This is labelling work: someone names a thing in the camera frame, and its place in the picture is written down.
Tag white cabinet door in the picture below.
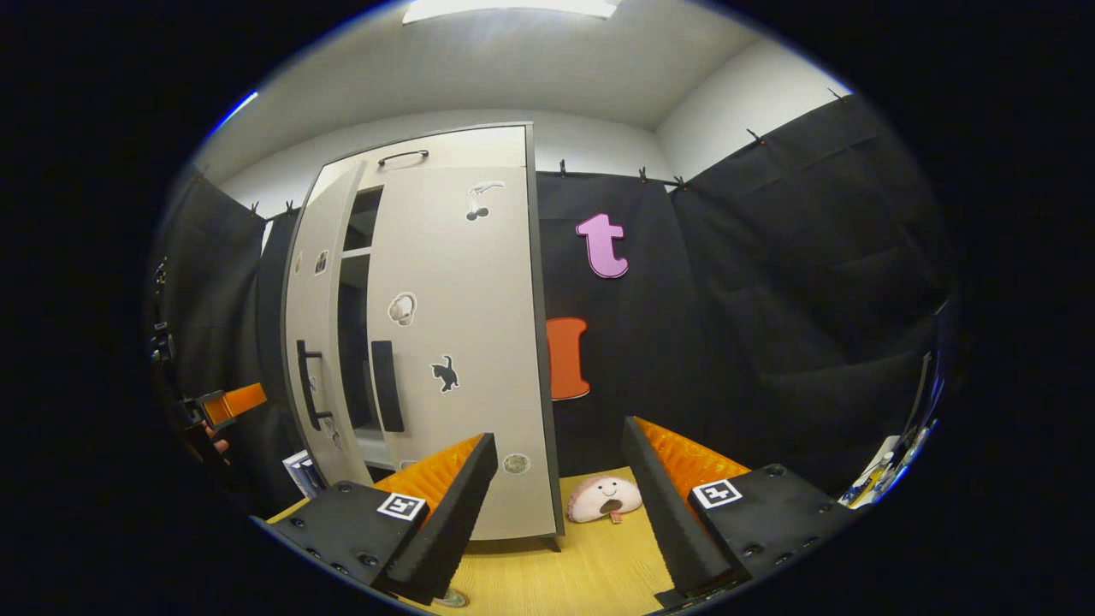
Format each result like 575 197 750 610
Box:
282 158 370 490
366 164 562 542

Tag white cabinet drawer front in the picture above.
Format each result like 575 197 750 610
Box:
329 126 529 172

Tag white and blue box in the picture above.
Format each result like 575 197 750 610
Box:
282 449 327 500

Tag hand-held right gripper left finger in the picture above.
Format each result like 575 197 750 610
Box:
252 432 499 607

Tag pink smiling plush toy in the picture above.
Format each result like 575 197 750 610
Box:
565 476 644 525

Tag black backdrop cloth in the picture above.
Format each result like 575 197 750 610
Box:
535 88 956 507
152 171 298 514

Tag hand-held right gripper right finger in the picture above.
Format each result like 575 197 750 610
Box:
622 417 861 598

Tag colourful printed object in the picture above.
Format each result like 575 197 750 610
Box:
841 426 932 511

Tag long ceiling light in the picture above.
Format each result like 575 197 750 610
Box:
205 92 259 138
402 0 621 25

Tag white and grey cabinet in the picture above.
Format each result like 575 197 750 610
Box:
279 122 567 554

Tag black door handle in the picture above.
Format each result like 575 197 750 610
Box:
296 340 334 432

